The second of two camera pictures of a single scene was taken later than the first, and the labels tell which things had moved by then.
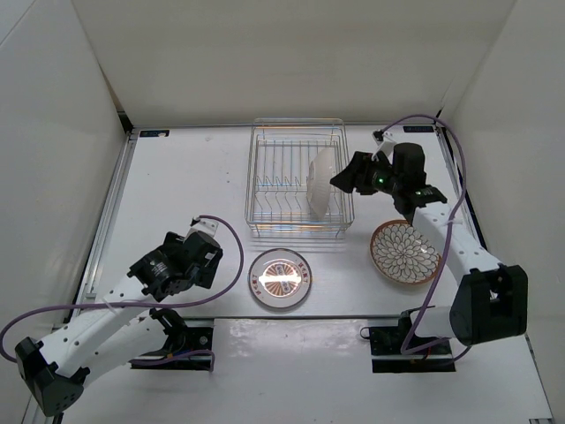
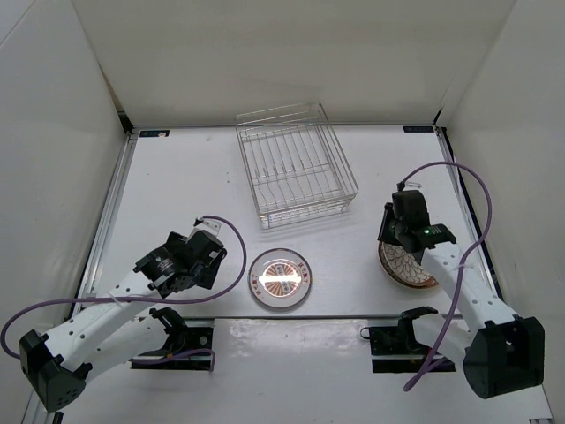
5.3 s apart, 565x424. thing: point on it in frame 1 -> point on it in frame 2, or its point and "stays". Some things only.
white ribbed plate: x=319 y=182 -> x=403 y=265
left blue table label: x=154 y=133 stays
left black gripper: x=205 y=275 stays
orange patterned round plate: x=280 y=277 stays
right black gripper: x=356 y=174 -> x=384 y=234
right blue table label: x=418 y=128 stays
